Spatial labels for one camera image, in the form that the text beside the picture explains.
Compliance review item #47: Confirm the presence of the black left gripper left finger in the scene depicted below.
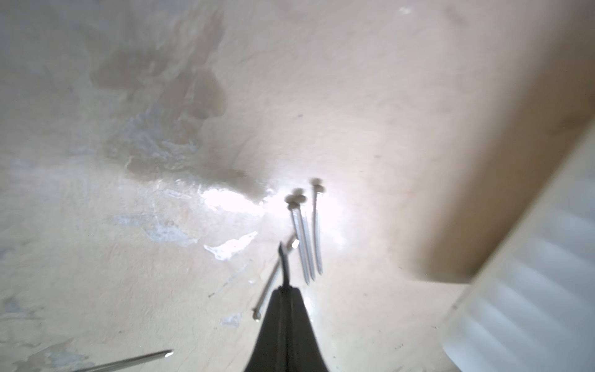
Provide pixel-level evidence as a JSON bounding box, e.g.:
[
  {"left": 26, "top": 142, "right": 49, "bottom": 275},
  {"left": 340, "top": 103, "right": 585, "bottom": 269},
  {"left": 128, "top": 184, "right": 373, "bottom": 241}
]
[{"left": 245, "top": 287, "right": 288, "bottom": 372}]

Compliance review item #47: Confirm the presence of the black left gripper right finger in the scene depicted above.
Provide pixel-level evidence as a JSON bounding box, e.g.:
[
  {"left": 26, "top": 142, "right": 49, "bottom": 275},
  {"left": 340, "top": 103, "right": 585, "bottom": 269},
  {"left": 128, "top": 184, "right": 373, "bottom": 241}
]
[{"left": 286, "top": 287, "right": 328, "bottom": 372}]

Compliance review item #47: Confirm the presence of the steel nail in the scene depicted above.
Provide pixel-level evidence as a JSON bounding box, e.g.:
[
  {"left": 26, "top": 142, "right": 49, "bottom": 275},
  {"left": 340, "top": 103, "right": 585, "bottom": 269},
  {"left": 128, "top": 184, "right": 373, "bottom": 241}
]
[
  {"left": 294, "top": 195, "right": 315, "bottom": 281},
  {"left": 75, "top": 350, "right": 174, "bottom": 372},
  {"left": 288, "top": 201, "right": 311, "bottom": 285},
  {"left": 312, "top": 183, "right": 325, "bottom": 275},
  {"left": 278, "top": 243, "right": 291, "bottom": 288},
  {"left": 252, "top": 235, "right": 298, "bottom": 322}
]

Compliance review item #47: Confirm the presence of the white plastic storage box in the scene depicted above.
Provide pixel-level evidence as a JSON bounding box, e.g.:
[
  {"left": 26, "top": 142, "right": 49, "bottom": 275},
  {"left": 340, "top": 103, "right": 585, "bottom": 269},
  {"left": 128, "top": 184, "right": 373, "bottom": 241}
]
[{"left": 441, "top": 130, "right": 594, "bottom": 371}]

